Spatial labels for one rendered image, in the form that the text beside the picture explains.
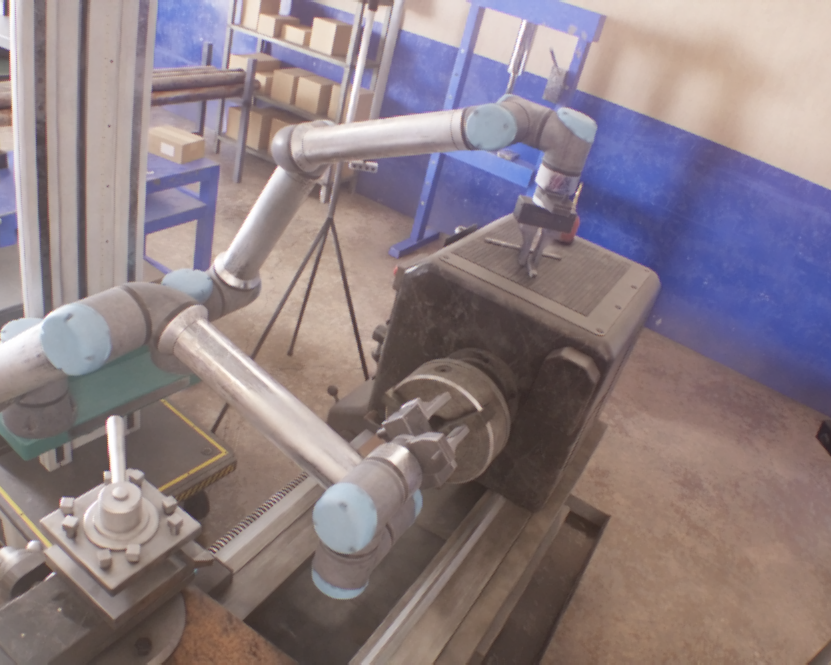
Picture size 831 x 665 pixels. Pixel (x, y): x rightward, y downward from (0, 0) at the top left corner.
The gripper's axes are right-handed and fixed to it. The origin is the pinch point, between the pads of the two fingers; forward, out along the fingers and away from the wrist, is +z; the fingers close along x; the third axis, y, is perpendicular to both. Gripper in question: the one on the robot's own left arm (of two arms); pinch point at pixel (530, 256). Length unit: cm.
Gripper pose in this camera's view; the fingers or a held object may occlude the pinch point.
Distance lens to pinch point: 158.1
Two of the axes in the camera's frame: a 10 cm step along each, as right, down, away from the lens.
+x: -9.7, -1.6, -1.9
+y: -0.7, -5.5, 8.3
